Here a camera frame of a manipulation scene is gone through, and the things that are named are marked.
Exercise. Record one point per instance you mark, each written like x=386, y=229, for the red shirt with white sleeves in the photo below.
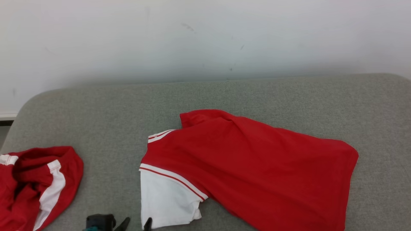
x=257, y=166

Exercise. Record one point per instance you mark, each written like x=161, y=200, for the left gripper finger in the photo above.
x=124, y=224
x=148, y=224

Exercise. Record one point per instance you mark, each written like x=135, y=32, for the white and black baseboard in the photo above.
x=7, y=118

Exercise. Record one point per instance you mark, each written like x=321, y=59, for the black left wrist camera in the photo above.
x=100, y=222

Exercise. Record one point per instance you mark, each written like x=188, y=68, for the grey fabric sofa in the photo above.
x=112, y=128

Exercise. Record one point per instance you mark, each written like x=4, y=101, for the red shorts with white stripe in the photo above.
x=25, y=179

